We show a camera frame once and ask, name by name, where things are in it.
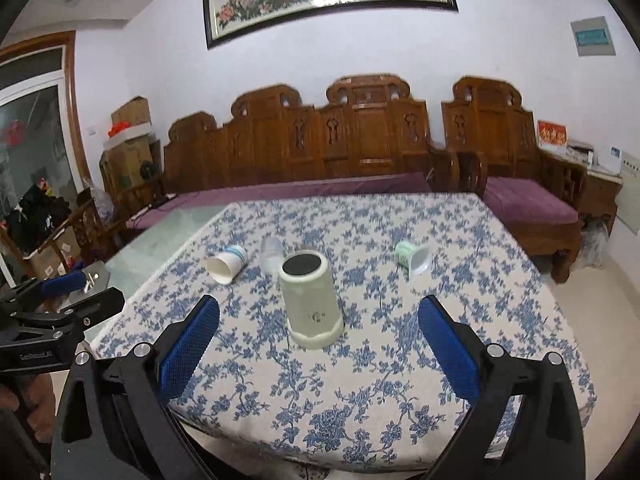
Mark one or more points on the carved wooden sofa bench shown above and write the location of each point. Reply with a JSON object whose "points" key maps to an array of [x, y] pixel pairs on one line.
{"points": [[370, 135]]}

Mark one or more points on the green white paper cup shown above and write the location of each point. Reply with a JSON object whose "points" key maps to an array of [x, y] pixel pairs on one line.
{"points": [[412, 257]]}

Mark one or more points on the clear plastic bag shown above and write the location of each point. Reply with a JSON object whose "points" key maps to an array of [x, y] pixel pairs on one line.
{"points": [[594, 245]]}

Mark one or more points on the framed flower painting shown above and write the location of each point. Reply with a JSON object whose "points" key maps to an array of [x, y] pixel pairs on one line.
{"points": [[325, 5]]}

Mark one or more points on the wooden side table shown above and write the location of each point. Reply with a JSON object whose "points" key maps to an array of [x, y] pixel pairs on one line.
{"points": [[600, 195]]}

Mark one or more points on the wood framed glass door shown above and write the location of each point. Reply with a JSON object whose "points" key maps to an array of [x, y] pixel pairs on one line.
{"points": [[45, 125]]}

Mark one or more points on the square purple seat cushion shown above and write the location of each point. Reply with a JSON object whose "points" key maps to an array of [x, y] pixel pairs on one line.
{"points": [[530, 203]]}

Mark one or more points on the red card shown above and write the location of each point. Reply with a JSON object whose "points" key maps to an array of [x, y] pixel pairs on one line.
{"points": [[551, 135]]}

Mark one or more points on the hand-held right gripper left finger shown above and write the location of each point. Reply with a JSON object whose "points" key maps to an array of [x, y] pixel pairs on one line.
{"points": [[190, 347]]}

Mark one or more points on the pile of dark clothes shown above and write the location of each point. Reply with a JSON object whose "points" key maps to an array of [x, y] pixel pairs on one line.
{"points": [[37, 215]]}

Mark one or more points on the carved wooden armchair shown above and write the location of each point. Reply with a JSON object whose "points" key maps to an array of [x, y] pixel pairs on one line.
{"points": [[495, 125]]}

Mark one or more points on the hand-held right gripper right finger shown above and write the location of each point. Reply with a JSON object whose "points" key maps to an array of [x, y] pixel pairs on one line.
{"points": [[447, 350]]}

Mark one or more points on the large cardboard box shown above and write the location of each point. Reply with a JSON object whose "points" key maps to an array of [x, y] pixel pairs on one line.
{"points": [[129, 162]]}

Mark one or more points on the white blue box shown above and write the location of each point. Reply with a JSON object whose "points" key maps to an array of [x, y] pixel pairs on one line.
{"points": [[610, 159]]}

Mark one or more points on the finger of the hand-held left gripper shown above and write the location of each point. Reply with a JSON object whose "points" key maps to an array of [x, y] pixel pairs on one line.
{"points": [[95, 305], [62, 283]]}

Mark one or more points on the long purple seat cushion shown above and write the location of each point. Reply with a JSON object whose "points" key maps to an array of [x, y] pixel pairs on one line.
{"points": [[300, 191]]}

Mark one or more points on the cream ceramic cup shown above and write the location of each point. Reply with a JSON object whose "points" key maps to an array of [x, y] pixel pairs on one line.
{"points": [[310, 307]]}

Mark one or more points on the white wall board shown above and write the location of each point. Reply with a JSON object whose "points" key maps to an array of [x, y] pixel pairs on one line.
{"points": [[631, 195]]}

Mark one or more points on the small cardboard box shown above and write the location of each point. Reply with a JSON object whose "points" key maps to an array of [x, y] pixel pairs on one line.
{"points": [[131, 112]]}

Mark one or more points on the person's left hand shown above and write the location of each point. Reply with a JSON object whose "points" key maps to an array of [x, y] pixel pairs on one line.
{"points": [[36, 405]]}

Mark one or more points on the blue floral tablecloth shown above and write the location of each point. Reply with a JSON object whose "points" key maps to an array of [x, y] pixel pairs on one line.
{"points": [[385, 355]]}

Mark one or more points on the clear plastic cup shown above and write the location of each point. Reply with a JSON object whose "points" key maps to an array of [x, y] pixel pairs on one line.
{"points": [[270, 255]]}

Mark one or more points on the white blue paper cup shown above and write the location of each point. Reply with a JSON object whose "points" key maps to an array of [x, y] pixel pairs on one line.
{"points": [[225, 266]]}

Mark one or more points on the wooden chair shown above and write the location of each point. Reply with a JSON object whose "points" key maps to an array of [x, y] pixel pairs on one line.
{"points": [[90, 230]]}

